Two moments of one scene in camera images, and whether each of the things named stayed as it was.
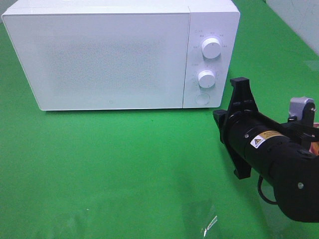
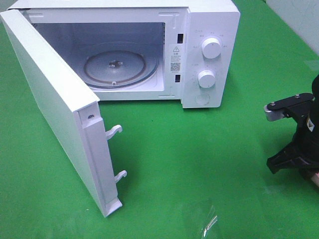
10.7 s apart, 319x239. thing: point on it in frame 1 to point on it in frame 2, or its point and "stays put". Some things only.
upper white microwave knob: x=211 y=48 stays put
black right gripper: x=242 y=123 to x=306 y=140
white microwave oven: x=126 y=55 stays put
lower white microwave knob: x=206 y=78 stays put
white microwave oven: x=103 y=60 to x=71 y=108
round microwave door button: x=202 y=98 stays put
